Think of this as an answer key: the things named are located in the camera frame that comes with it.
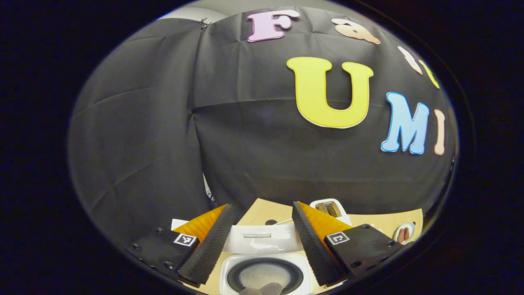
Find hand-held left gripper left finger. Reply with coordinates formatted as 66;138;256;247
125;204;237;287

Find black backdrop cloth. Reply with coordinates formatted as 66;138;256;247
68;6;457;246

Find white toaster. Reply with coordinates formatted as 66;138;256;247
310;198;352;227

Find brown toast slices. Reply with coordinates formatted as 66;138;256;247
317;202;342;218

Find pale green plate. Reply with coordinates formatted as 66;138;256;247
394;222;416;245

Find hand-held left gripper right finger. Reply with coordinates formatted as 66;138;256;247
291;201;406;286

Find white rice cooker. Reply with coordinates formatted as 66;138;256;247
220;223;314;295

